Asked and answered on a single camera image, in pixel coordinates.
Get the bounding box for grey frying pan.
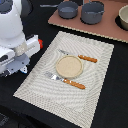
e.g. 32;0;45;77
39;0;80;20

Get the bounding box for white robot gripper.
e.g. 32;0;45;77
0;35;41;77

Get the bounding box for fork with wooden handle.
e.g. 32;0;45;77
44;72;85;89

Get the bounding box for white toy fish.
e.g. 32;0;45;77
20;66;27;74

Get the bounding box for beige bowl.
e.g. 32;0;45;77
119;5;128;30

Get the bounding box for knife with wooden handle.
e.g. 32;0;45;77
58;49;98;63

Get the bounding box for woven beige placemat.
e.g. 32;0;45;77
14;31;114;128

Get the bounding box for pink stove board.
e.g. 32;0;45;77
48;0;128;43

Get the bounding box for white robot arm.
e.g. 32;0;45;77
0;0;41;76

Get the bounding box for grey cooking pot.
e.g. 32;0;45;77
81;1;104;25

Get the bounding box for round beige plate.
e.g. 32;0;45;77
56;55;83;79

